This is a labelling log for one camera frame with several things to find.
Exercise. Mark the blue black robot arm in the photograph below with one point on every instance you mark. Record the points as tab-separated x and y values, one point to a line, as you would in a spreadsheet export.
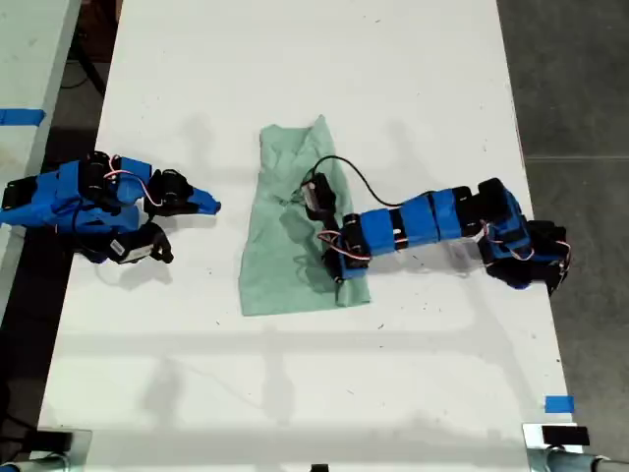
64	192
417	226

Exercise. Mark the long blue tape strip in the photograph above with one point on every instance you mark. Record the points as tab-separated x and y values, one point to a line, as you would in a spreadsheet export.
22	116

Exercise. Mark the pale green t-shirt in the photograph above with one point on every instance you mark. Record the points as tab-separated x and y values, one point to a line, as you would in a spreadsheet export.
275	265

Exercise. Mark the short blue tape strip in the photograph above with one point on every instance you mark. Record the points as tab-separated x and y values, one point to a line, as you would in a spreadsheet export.
559	404

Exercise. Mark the grey metal pole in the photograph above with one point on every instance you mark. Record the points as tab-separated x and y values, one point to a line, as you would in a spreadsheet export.
29	464
565	462

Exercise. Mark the white side table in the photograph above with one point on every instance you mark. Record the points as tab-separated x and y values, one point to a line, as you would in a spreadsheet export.
24	59

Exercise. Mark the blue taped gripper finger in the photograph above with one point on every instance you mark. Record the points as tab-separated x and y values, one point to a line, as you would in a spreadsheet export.
204	195
339	281
204	207

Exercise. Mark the metal corner plate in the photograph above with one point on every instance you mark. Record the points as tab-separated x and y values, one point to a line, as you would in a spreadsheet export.
82	445
531	435

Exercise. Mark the small black box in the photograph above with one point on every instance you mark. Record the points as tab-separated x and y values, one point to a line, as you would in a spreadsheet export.
565	435
54	440

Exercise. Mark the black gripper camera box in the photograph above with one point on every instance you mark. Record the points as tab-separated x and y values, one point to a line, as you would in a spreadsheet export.
318	196
135	246

